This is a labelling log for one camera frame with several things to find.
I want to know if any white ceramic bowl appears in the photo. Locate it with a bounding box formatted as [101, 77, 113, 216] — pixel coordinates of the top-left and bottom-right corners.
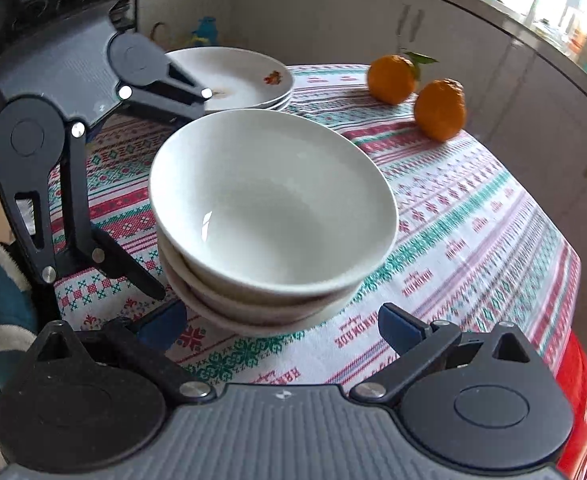
[157, 228, 359, 326]
[160, 253, 360, 338]
[148, 110, 399, 298]

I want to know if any red cardboard box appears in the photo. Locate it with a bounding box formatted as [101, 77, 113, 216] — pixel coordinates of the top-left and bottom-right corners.
[556, 333, 587, 479]

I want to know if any large white fruit-pattern plate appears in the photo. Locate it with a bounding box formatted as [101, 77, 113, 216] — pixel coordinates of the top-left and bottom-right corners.
[168, 47, 295, 114]

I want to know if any wrinkled orange without leaf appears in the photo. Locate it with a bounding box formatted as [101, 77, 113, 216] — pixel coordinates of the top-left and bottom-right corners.
[414, 79, 467, 143]

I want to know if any patterned red green tablecloth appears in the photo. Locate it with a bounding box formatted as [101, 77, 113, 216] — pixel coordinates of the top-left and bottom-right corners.
[55, 64, 581, 390]

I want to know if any orange with green leaf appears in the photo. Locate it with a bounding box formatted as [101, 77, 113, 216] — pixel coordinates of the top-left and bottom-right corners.
[366, 51, 437, 105]

